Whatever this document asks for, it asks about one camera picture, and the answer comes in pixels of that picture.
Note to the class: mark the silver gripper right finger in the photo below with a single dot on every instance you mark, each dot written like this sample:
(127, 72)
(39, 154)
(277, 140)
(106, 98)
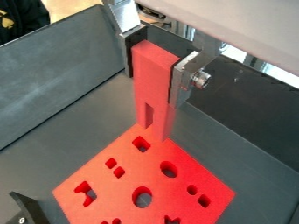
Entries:
(189, 74)

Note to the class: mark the person in dark clothing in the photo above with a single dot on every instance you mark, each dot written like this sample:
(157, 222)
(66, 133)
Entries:
(22, 16)

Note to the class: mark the black bracket corner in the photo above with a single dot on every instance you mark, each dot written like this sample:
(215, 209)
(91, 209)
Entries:
(31, 213)

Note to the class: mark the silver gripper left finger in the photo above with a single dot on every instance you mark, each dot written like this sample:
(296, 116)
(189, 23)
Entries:
(130, 30)

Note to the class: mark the red foam shape-sorter board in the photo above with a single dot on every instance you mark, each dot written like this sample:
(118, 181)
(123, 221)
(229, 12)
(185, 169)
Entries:
(143, 181)

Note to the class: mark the red double-square peg block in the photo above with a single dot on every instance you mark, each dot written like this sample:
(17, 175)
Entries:
(153, 69)

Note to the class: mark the dark grey tray bin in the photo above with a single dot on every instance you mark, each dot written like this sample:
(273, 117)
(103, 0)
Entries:
(66, 103)

